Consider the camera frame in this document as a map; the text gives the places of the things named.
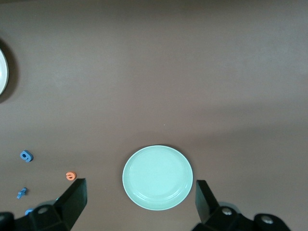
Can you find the light green plate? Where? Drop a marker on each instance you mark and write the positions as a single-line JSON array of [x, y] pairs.
[[157, 178]]

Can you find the beige plate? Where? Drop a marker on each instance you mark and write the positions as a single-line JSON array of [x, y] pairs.
[[2, 72]]

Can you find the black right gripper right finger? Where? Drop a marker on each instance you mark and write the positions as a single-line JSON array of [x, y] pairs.
[[207, 207]]

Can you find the orange foam letter e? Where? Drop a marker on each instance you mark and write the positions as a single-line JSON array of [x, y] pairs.
[[67, 175]]

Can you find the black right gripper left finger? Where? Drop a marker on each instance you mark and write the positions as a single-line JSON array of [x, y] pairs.
[[69, 207]]

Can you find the blue foam letter D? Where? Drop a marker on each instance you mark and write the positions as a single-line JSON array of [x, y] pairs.
[[28, 211]]

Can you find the brown table cover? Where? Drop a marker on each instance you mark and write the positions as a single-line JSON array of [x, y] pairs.
[[154, 72]]

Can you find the blue foam letter g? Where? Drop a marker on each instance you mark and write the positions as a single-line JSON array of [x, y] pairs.
[[29, 158]]

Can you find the small blue foam letter t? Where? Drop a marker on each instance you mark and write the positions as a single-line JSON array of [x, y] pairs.
[[22, 192]]

